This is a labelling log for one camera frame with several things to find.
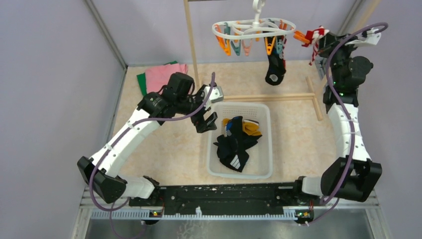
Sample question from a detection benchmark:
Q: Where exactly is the yellow sock with brown stripes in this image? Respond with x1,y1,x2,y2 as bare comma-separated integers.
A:
222,119,231,126

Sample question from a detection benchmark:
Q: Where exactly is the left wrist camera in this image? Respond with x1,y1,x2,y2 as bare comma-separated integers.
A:
203,86,224,110

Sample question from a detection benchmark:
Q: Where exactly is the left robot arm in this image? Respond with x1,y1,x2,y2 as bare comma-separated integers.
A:
77,72,224,206

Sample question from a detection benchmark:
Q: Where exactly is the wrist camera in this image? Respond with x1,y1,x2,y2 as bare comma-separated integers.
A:
203,86,224,110
345,27,382,47

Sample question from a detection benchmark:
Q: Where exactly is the green cloth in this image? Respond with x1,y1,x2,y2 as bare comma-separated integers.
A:
136,61,178,96

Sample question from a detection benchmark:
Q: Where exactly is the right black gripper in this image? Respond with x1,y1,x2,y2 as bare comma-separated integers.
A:
315,30,358,86

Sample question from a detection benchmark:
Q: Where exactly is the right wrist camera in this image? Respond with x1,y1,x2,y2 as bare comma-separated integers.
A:
345,27,382,47

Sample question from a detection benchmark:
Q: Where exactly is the white plastic basket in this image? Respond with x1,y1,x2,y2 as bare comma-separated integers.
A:
207,102,273,179

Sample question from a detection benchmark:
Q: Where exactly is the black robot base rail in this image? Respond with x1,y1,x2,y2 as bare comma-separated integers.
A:
129,180,319,219

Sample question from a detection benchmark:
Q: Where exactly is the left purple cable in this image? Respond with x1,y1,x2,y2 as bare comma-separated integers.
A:
89,72,216,239

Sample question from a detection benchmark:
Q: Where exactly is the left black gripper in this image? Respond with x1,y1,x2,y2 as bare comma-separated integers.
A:
176,84,217,132

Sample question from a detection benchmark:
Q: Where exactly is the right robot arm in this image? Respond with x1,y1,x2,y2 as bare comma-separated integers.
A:
292,33,382,205

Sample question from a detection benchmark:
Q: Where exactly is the red white striped sock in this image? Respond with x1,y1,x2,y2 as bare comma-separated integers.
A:
302,25,330,66

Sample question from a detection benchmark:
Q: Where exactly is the white round clip hanger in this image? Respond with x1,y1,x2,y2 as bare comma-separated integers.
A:
211,0,312,59

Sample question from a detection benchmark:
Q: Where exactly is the pink cloth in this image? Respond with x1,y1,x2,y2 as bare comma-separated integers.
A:
145,62,188,93

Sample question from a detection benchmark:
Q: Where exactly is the black sock with grey patches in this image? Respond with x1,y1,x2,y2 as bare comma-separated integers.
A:
215,116,249,172

